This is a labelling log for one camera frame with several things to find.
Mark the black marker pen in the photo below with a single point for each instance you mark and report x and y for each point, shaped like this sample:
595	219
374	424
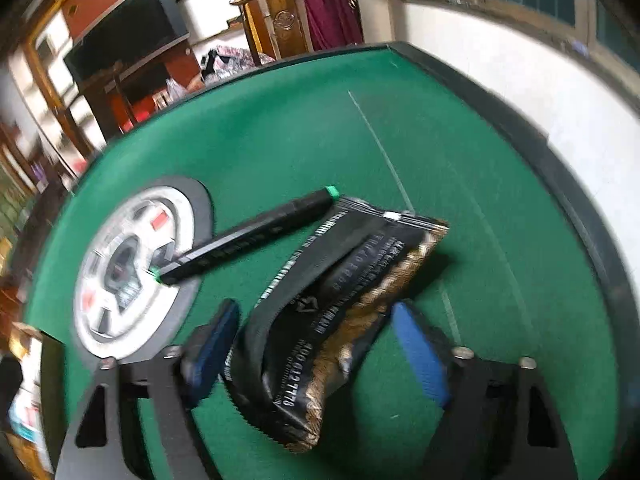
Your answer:
250	235

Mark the dark wooden stand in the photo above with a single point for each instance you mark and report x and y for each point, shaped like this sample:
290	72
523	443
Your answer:
107	100

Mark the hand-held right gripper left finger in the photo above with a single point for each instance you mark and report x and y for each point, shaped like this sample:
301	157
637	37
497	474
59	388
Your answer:
215	355

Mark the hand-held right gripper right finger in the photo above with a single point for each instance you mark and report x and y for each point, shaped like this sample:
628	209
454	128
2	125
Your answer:
417	350

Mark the black television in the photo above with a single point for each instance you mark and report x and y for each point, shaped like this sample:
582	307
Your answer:
125	30

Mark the maroon cloth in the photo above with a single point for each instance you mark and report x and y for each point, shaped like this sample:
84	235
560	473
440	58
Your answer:
330	10

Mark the patterned cloth pile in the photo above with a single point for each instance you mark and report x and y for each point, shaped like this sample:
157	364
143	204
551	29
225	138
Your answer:
230	62

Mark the round silver table panel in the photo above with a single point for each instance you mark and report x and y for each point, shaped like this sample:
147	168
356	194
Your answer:
100	320

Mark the wooden chair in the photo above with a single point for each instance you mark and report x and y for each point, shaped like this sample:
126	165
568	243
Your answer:
287	30

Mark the black patterned snack packet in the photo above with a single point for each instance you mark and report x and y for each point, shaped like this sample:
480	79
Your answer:
310	320

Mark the cardboard box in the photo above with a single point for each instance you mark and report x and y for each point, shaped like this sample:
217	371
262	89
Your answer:
22	452

